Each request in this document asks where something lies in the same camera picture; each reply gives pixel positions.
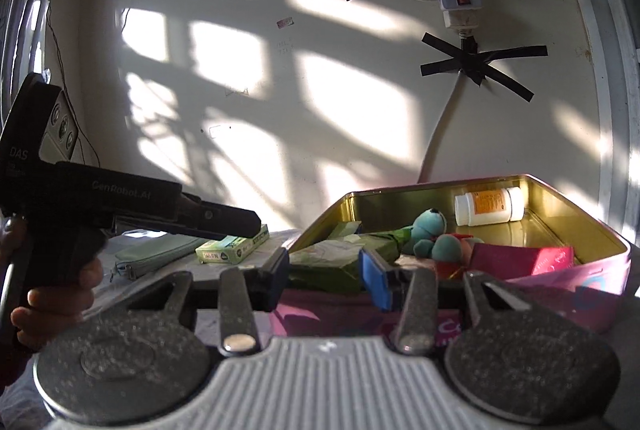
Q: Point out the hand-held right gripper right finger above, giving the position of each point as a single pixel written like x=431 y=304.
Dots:
x=377 y=277

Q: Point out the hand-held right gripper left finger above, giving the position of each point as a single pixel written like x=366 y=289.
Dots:
x=272 y=272

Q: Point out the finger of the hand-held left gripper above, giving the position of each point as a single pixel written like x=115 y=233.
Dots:
x=225 y=221

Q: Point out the green box white label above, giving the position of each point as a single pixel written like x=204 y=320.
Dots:
x=232 y=251

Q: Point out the green foil packet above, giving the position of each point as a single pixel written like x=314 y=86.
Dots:
x=392 y=242
x=325 y=260

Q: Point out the pale green long box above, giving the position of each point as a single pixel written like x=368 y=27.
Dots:
x=345 y=230

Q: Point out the pink tin box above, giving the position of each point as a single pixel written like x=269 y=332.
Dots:
x=550 y=215

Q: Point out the person's left hand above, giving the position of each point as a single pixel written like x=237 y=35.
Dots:
x=55 y=310

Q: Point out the teal plush toy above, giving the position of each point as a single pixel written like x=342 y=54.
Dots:
x=427 y=230

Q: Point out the green zip pouch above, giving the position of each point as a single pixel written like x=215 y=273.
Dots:
x=155 y=255

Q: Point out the pale cloth cover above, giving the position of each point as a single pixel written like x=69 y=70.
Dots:
x=107 y=292

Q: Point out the red patterned packet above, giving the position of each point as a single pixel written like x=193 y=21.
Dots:
x=500 y=260

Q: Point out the white pill bottle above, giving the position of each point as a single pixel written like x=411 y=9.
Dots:
x=492 y=205

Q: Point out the black tape cross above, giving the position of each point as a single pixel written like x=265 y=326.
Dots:
x=500 y=57

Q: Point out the white window frame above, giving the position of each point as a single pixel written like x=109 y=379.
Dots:
x=20 y=9

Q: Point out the small wall sticker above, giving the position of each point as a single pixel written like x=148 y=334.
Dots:
x=285 y=23

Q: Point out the white door frame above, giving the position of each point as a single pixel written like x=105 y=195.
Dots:
x=600 y=59

